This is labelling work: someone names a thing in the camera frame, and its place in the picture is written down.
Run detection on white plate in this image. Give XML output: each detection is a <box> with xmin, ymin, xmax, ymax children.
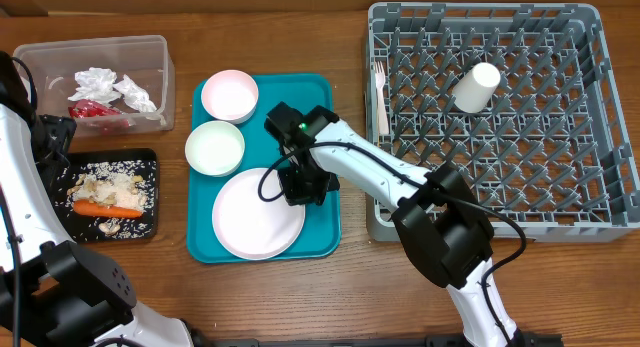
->
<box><xmin>212</xmin><ymin>168</ymin><xmax>305</xmax><ymax>260</ymax></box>

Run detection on grey dishwasher rack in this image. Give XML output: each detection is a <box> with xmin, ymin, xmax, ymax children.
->
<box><xmin>365</xmin><ymin>2</ymin><xmax>639</xmax><ymax>242</ymax></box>

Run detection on teal plastic tray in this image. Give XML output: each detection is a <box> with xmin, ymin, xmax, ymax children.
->
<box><xmin>186</xmin><ymin>73</ymin><xmax>342</xmax><ymax>264</ymax></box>

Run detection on pink bowl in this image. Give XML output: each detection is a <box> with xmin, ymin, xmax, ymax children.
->
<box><xmin>201</xmin><ymin>70</ymin><xmax>259</xmax><ymax>124</ymax></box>

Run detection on white tissue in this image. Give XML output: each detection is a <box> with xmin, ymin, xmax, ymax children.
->
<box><xmin>113</xmin><ymin>74</ymin><xmax>157</xmax><ymax>113</ymax></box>
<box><xmin>68</xmin><ymin>67</ymin><xmax>122</xmax><ymax>106</ymax></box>

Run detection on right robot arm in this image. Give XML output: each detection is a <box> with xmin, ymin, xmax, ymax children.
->
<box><xmin>264</xmin><ymin>102</ymin><xmax>527</xmax><ymax>346</ymax></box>

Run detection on red snack wrapper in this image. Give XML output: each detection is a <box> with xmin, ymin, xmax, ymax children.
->
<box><xmin>68</xmin><ymin>99</ymin><xmax>132</xmax><ymax>134</ymax></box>

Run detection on orange carrot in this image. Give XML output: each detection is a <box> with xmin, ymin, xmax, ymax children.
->
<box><xmin>73</xmin><ymin>200</ymin><xmax>143</xmax><ymax>219</ymax></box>

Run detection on clear plastic bin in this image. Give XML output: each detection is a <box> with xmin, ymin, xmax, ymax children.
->
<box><xmin>13</xmin><ymin>35</ymin><xmax>175</xmax><ymax>137</ymax></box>

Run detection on white bowl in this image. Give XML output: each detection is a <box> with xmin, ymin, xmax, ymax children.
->
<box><xmin>185</xmin><ymin>121</ymin><xmax>245</xmax><ymax>177</ymax></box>

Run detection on black tray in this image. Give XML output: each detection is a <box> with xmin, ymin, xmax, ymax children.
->
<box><xmin>49</xmin><ymin>147</ymin><xmax>160</xmax><ymax>245</ymax></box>

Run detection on pile of white rice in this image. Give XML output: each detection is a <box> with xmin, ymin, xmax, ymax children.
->
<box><xmin>52</xmin><ymin>159</ymin><xmax>157</xmax><ymax>241</ymax></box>

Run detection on peanut shells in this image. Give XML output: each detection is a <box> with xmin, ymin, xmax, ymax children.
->
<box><xmin>67</xmin><ymin>173</ymin><xmax>148</xmax><ymax>236</ymax></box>

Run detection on white paper cup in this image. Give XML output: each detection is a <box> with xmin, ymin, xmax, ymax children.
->
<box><xmin>452</xmin><ymin>62</ymin><xmax>501</xmax><ymax>114</ymax></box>

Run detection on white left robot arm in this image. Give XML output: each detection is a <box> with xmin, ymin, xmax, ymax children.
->
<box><xmin>1</xmin><ymin>53</ymin><xmax>209</xmax><ymax>346</ymax></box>

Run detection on white plastic fork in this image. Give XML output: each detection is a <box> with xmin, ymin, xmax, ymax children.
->
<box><xmin>374</xmin><ymin>61</ymin><xmax>390</xmax><ymax>135</ymax></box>

